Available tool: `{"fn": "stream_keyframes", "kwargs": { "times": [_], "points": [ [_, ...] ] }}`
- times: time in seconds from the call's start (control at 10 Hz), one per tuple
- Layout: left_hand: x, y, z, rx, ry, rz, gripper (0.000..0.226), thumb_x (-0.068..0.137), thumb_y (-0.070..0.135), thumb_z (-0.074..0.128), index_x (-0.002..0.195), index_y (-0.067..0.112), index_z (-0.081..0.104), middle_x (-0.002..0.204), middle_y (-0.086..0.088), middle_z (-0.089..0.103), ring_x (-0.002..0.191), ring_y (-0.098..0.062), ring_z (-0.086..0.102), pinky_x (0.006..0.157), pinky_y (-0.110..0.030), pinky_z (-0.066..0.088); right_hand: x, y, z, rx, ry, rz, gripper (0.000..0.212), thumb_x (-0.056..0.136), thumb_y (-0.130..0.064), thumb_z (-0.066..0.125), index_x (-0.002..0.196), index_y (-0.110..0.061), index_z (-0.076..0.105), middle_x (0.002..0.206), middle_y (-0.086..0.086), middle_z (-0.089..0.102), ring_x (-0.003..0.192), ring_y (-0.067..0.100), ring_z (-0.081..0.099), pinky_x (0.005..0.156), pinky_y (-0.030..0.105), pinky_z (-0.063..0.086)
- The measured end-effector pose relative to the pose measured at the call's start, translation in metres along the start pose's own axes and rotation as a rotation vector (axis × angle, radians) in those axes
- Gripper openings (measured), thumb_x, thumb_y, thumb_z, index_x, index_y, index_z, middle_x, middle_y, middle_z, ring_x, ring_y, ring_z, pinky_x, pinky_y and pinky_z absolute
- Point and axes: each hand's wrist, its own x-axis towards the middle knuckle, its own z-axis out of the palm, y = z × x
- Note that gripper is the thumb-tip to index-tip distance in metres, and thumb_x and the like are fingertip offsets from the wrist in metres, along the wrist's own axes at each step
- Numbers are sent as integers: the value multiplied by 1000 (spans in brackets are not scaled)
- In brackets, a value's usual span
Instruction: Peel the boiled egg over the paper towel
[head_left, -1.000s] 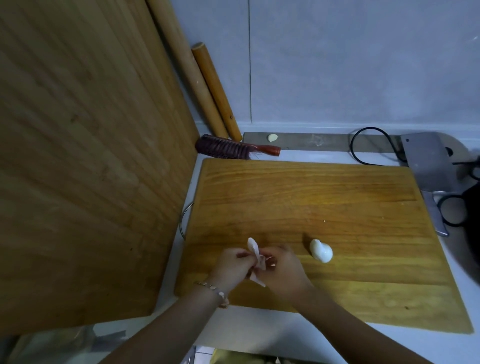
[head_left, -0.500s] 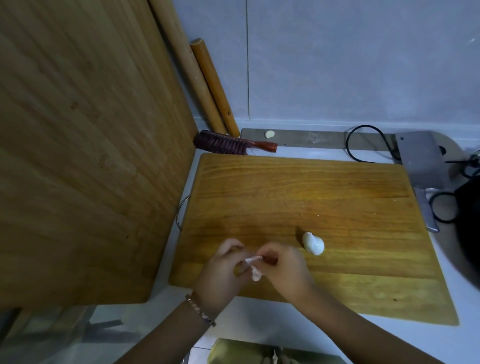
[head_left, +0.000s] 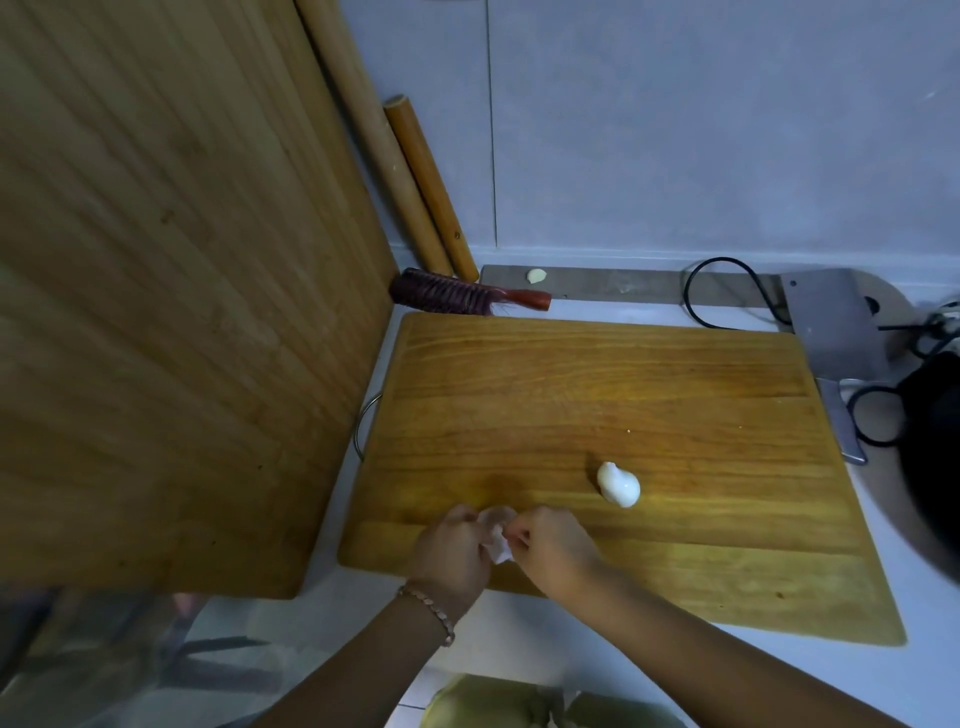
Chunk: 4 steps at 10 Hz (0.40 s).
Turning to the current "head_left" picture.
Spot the person's left hand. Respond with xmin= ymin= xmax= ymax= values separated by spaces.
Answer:
xmin=404 ymin=503 xmax=494 ymax=621

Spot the person's right hand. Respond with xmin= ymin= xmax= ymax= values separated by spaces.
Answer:
xmin=502 ymin=504 xmax=606 ymax=606

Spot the white paper towel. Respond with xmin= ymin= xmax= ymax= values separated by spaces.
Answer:
xmin=477 ymin=506 xmax=520 ymax=564

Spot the white boiled egg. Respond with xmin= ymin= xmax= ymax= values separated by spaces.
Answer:
xmin=596 ymin=461 xmax=643 ymax=510

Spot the wooden cutting board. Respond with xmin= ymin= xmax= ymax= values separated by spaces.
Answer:
xmin=337 ymin=311 xmax=907 ymax=648

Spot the person's right forearm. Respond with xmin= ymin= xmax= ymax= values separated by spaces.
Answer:
xmin=569 ymin=562 xmax=913 ymax=728

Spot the person's left forearm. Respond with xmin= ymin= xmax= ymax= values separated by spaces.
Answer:
xmin=251 ymin=592 xmax=451 ymax=728

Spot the person's pale yellow garment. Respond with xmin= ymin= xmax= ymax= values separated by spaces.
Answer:
xmin=419 ymin=673 xmax=676 ymax=728

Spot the large upright bamboo board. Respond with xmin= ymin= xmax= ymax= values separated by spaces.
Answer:
xmin=0 ymin=0 xmax=399 ymax=601

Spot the steel cleaver knife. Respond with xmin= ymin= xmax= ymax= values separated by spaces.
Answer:
xmin=779 ymin=269 xmax=892 ymax=466

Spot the short brown wooden rolling pin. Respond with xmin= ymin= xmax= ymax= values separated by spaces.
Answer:
xmin=383 ymin=93 xmax=481 ymax=284

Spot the black pan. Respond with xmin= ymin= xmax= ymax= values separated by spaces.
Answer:
xmin=896 ymin=352 xmax=960 ymax=586

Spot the long pale wooden rolling pin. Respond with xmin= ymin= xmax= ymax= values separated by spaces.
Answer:
xmin=294 ymin=0 xmax=457 ymax=277

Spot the gold bead bracelet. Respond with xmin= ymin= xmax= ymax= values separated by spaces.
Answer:
xmin=395 ymin=584 xmax=457 ymax=649

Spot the dark brush with red handle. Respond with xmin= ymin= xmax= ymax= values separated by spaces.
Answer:
xmin=388 ymin=266 xmax=553 ymax=316

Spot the black power cable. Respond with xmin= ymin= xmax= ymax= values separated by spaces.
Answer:
xmin=682 ymin=257 xmax=793 ymax=331

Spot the black looped cord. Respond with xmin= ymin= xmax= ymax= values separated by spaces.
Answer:
xmin=845 ymin=383 xmax=905 ymax=449

